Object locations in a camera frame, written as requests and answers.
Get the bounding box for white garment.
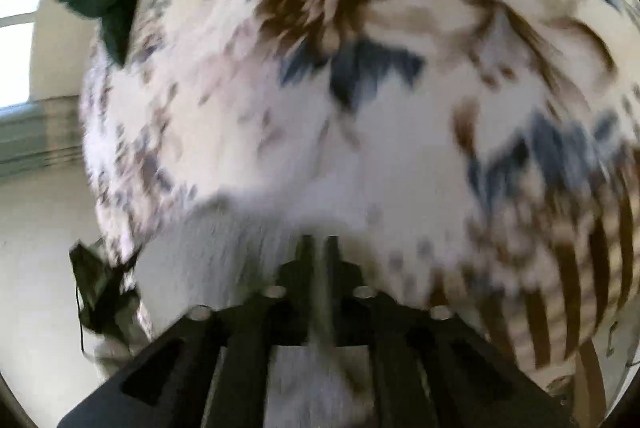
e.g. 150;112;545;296
92;333;153;381

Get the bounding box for grey fleece pants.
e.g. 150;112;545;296
135;201;386;428

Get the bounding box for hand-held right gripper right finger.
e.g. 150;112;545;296
325;235;576;428

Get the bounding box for window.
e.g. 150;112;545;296
0;0;47;109

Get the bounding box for floral bedspread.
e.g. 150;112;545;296
80;0;640;389

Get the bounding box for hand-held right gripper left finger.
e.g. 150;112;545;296
57;235;316;428

